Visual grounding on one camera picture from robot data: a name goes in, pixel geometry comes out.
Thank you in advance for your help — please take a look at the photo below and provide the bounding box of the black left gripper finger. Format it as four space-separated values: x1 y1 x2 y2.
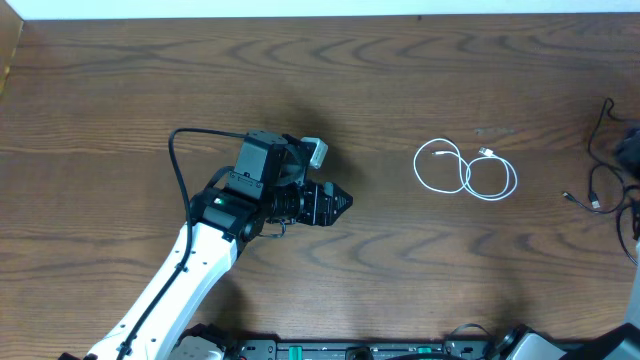
333 184 353 204
331 201 353 223

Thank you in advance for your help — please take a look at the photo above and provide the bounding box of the thin black usb cable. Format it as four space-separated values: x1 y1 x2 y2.
561 97 631 215

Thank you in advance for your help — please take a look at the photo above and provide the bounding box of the thick black usb cable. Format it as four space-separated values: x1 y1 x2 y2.
585 162 640 266

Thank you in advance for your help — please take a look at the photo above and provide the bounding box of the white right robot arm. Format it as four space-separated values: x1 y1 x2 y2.
506 267 639 360

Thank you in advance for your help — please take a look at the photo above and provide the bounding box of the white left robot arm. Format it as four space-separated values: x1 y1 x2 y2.
85 181 354 360

